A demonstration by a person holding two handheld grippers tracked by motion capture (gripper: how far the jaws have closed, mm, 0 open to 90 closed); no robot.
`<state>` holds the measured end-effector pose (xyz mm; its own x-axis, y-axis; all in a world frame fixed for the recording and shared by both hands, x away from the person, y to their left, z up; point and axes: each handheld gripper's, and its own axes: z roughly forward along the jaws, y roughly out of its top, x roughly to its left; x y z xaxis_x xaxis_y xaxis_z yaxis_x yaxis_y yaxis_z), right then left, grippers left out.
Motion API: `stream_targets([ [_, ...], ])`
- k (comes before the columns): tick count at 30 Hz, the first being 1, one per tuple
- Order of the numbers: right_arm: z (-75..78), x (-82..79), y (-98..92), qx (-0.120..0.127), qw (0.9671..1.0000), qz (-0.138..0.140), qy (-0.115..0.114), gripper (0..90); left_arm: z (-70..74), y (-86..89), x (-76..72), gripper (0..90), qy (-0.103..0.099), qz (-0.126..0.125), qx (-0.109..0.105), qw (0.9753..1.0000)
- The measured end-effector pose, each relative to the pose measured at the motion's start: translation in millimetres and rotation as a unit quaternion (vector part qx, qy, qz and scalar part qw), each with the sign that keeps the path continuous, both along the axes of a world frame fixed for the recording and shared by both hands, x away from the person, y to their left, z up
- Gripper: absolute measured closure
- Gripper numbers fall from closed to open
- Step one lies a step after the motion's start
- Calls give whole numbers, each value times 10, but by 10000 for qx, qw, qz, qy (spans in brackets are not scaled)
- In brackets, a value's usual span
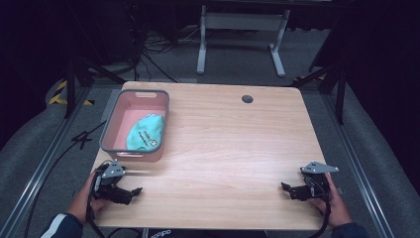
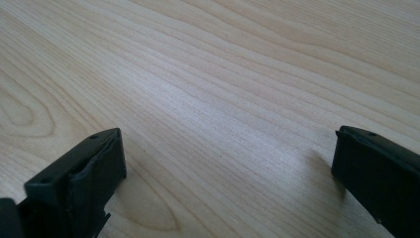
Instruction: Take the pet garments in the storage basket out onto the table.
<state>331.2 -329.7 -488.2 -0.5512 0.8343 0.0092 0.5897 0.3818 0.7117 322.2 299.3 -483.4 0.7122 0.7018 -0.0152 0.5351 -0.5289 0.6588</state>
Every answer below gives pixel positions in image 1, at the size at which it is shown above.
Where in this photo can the pink basket with grey rim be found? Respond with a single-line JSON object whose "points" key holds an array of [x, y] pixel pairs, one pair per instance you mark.
{"points": [[114, 115]]}

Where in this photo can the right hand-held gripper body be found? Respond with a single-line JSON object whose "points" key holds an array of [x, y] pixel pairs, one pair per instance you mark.
{"points": [[317, 186]]}

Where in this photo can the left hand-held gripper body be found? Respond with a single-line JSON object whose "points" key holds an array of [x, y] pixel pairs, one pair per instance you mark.
{"points": [[110, 190]]}

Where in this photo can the yellow black hazard tape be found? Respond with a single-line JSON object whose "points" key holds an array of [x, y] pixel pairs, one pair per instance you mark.
{"points": [[56, 97]]}

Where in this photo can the black tripod stand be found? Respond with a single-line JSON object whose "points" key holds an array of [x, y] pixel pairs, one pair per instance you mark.
{"points": [[70, 89], [340, 95]]}

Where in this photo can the black cross tape mark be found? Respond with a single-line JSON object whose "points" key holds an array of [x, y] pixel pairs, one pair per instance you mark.
{"points": [[82, 138]]}

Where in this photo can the person's right hand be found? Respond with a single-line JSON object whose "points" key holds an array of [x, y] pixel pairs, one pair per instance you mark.
{"points": [[336, 208]]}

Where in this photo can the white metal stand frame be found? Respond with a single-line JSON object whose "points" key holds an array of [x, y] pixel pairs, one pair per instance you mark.
{"points": [[242, 21]]}

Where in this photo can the teal pouch with dark print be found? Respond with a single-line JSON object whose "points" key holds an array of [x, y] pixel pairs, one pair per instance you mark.
{"points": [[145, 134]]}

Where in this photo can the person's left hand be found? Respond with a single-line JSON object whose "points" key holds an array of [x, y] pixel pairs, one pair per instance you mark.
{"points": [[82, 205]]}

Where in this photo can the aluminium floor rail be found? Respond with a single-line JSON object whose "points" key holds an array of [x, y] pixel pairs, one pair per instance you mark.
{"points": [[356, 165], [43, 168]]}

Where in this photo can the person's dark printed clothing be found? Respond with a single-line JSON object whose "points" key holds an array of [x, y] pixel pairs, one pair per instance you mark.
{"points": [[160, 233]]}

